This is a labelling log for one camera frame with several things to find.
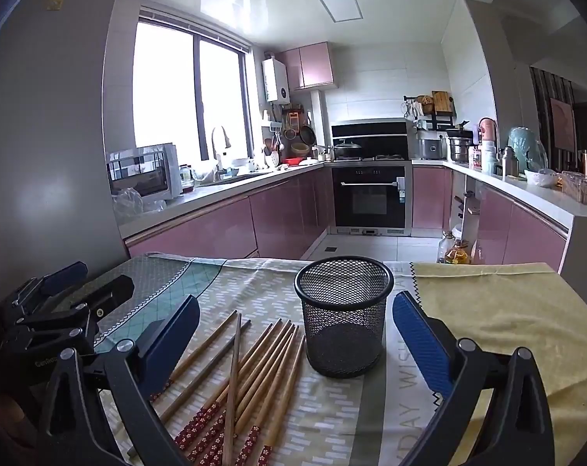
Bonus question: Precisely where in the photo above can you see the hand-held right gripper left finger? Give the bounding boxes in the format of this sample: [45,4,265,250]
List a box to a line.
[36,295,201,466]

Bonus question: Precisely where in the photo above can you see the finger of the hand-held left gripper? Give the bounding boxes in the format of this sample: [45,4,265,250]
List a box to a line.
[0,261,89,321]
[0,274,135,374]

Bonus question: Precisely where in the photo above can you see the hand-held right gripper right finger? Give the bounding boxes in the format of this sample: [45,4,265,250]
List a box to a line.
[392,291,556,466]

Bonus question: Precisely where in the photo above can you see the black mesh holder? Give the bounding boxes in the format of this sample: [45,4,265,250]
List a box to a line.
[294,256,395,378]

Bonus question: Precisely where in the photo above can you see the bundle of wooden chopsticks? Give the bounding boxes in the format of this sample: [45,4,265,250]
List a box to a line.
[150,310,306,466]

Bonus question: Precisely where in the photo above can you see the clear plastic bag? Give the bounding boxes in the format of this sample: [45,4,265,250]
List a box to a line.
[113,187,146,219]

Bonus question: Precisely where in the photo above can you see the cooking oil bottle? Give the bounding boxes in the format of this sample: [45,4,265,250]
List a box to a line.
[444,240,471,265]

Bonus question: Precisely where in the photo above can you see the clear plastic bottle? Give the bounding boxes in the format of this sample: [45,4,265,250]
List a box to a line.
[437,233,456,263]

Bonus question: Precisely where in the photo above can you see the patchwork printed tablecloth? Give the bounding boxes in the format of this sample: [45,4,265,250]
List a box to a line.
[92,251,587,466]

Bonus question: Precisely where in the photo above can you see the grey refrigerator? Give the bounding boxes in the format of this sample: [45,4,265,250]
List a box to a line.
[0,0,129,311]

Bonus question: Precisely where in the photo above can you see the pink kitchen base cabinets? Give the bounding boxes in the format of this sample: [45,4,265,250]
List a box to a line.
[123,165,335,260]
[412,165,568,273]

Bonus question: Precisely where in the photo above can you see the small countertop oven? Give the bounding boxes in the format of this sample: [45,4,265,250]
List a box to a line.
[106,143,183,201]

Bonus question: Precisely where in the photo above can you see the built-in black oven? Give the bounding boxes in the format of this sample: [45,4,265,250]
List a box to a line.
[329,161,413,236]

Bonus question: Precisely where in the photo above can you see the kitchen faucet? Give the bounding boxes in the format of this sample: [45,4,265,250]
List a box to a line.
[211,126,232,180]

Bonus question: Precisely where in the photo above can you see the silver rice cooker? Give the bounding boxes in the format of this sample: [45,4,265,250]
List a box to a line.
[418,137,444,160]

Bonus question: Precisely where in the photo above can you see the steel stock pot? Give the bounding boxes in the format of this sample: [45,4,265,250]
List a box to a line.
[448,136,473,163]

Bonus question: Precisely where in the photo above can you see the wok with lid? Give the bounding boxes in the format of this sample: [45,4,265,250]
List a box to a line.
[333,140,363,160]

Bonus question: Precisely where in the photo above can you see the black range hood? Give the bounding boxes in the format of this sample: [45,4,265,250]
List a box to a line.
[331,119,409,160]

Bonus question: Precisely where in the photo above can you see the kitchen window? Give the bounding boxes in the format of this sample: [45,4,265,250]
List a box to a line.
[133,7,253,163]

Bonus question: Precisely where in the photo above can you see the green bag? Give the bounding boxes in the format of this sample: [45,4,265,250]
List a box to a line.
[508,127,549,176]

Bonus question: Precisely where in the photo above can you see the clear plastic container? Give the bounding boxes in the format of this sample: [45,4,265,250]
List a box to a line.
[560,171,587,207]

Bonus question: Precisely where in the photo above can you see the white water heater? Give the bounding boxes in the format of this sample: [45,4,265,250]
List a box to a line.
[261,57,290,105]

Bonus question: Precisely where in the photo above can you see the ceiling light panel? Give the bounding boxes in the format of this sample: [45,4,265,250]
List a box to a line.
[315,0,362,23]

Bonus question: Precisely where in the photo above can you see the black wall rack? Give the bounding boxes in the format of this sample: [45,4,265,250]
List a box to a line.
[403,90,456,129]

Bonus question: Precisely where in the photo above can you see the wall picture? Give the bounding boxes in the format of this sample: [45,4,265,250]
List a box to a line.
[550,98,577,152]

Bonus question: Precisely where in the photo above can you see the pink wall cabinet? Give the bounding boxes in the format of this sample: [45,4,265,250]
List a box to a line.
[279,42,335,90]

